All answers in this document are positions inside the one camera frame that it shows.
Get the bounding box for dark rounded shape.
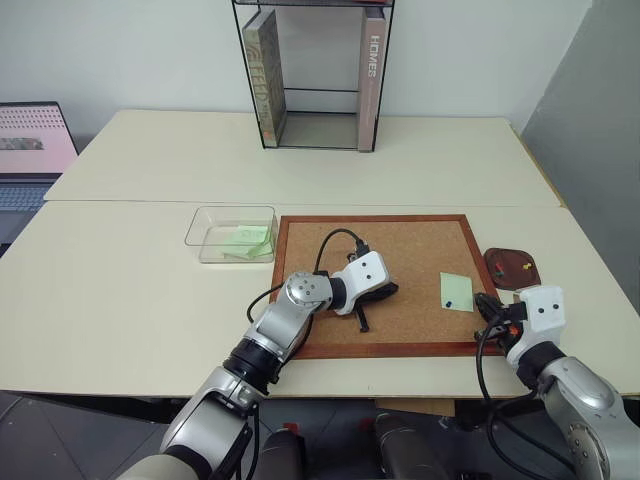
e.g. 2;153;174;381
373;413;454;480

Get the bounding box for olive patterned book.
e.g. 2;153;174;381
241;10;287;150

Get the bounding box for open laptop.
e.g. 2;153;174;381
0;101;81;246

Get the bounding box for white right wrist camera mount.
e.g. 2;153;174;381
504;284;569;370

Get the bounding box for black wire shelf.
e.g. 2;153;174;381
231;0;397;152

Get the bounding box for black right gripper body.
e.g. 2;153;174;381
491;299;529;352

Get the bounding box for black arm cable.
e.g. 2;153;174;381
246;228;372;326
473;333;574;474

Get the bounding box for brown wooden tray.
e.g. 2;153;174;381
482;246;543;292

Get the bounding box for wood-framed cork board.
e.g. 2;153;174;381
269;214;505;362

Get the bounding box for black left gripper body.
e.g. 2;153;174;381
358;284;392;305

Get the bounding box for pink HOMES book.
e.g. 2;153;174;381
357;6;387;153

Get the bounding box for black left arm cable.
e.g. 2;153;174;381
246;228;372;326

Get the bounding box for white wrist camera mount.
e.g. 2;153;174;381
332;251;392;317
504;284;569;370

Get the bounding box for green sticky note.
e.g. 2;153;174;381
219;224;275;261
439;271;475;313

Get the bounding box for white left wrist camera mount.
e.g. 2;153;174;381
332;251;392;317

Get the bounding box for clear plastic box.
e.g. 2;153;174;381
183;205;280;265

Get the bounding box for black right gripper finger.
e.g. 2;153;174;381
473;293;504;318
471;322;507;343

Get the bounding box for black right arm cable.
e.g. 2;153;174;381
473;333;574;474

